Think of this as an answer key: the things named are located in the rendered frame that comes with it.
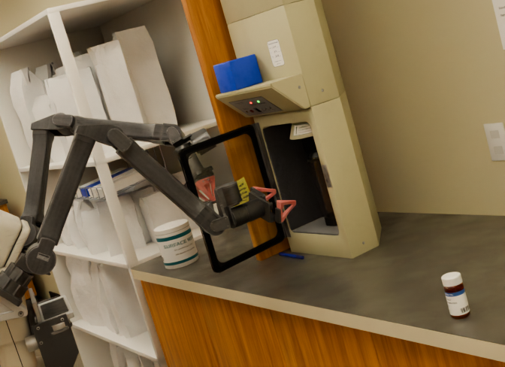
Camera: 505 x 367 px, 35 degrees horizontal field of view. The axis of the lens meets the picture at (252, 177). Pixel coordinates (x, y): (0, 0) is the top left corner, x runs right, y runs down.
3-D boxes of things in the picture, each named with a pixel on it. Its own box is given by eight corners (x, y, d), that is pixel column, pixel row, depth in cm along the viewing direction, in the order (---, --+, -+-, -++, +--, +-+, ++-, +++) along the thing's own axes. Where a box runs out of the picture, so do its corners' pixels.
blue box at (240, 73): (246, 85, 255) (238, 58, 253) (263, 82, 246) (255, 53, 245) (220, 93, 250) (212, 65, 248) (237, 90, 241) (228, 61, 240)
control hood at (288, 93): (252, 116, 259) (243, 86, 257) (311, 107, 231) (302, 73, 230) (222, 125, 253) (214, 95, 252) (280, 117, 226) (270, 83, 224)
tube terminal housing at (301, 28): (346, 225, 279) (288, 8, 267) (412, 229, 251) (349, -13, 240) (291, 252, 266) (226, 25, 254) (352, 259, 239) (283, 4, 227)
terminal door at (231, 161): (285, 239, 263) (252, 122, 257) (215, 275, 245) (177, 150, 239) (284, 239, 264) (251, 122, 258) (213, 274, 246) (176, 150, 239)
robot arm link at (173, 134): (170, 138, 263) (164, 130, 255) (201, 120, 263) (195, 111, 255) (188, 168, 259) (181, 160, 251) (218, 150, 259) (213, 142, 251)
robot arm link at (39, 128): (40, 122, 272) (28, 111, 263) (79, 121, 270) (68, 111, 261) (24, 251, 261) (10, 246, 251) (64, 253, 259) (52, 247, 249)
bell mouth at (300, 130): (321, 125, 262) (317, 109, 261) (355, 121, 247) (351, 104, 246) (279, 141, 253) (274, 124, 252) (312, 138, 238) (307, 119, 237)
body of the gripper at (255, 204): (253, 189, 240) (233, 197, 236) (273, 201, 232) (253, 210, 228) (254, 208, 242) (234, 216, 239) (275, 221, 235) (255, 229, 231)
